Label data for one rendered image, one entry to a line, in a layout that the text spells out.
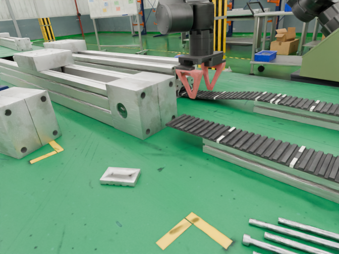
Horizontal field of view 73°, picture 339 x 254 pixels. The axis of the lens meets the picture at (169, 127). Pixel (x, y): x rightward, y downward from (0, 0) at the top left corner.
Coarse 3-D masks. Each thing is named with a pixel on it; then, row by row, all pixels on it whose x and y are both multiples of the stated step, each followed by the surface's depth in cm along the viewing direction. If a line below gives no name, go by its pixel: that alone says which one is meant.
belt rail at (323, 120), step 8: (256, 104) 48; (264, 104) 47; (272, 104) 46; (256, 112) 49; (264, 112) 48; (272, 112) 46; (280, 112) 45; (288, 112) 45; (296, 112) 43; (304, 112) 42; (312, 112) 42; (296, 120) 44; (304, 120) 43; (312, 120) 42; (320, 120) 41; (328, 120) 41; (336, 120) 40; (328, 128) 41; (336, 128) 40
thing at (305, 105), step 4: (304, 100) 44; (308, 100) 44; (312, 100) 44; (300, 104) 42; (304, 104) 43; (308, 104) 42; (312, 104) 43; (300, 108) 42; (304, 108) 41; (308, 108) 41
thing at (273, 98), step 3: (273, 93) 48; (276, 93) 48; (270, 96) 47; (273, 96) 47; (276, 96) 47; (279, 96) 47; (267, 99) 46; (270, 99) 46; (273, 99) 45; (276, 99) 46; (267, 102) 45; (270, 102) 45; (273, 102) 45
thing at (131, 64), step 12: (84, 60) 82; (96, 60) 77; (108, 60) 72; (120, 60) 69; (132, 60) 67; (144, 60) 72; (156, 60) 68; (168, 60) 65; (120, 72) 71; (132, 72) 67; (156, 72) 62; (168, 72) 57; (180, 84) 60; (192, 84) 66; (180, 96) 61
